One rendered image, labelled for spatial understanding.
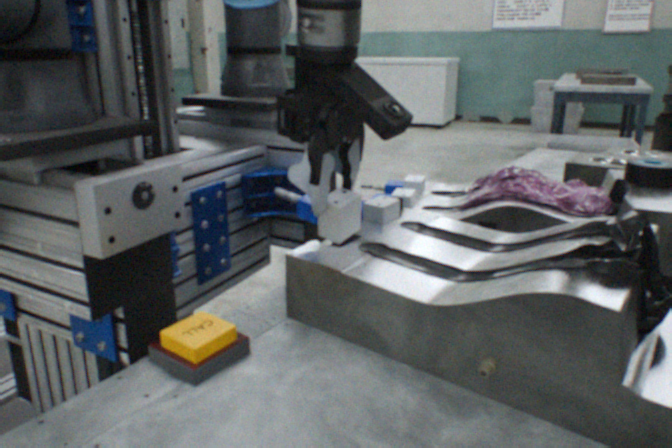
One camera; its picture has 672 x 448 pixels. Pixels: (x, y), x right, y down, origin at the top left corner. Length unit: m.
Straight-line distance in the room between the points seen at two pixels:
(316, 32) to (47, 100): 0.36
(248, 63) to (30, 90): 0.48
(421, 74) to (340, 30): 6.79
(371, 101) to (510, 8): 7.44
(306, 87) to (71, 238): 0.33
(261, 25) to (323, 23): 0.52
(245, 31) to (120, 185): 0.54
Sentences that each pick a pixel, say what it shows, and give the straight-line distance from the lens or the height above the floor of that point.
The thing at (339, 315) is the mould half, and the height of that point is 0.83.
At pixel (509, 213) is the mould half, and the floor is 0.88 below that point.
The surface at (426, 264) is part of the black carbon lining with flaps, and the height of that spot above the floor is 0.88.
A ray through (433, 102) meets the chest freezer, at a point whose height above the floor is 0.36.
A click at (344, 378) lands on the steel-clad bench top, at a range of 0.59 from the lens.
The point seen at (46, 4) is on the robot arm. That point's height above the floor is 1.19.
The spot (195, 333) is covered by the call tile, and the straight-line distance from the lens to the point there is 0.62.
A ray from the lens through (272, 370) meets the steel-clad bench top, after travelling 0.61.
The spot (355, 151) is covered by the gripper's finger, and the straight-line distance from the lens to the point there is 0.68.
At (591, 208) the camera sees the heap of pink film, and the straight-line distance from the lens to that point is 0.95.
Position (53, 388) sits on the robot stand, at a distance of 1.34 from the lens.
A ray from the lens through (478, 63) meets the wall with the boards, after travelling 8.07.
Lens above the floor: 1.15
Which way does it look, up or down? 16 degrees down
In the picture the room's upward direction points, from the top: straight up
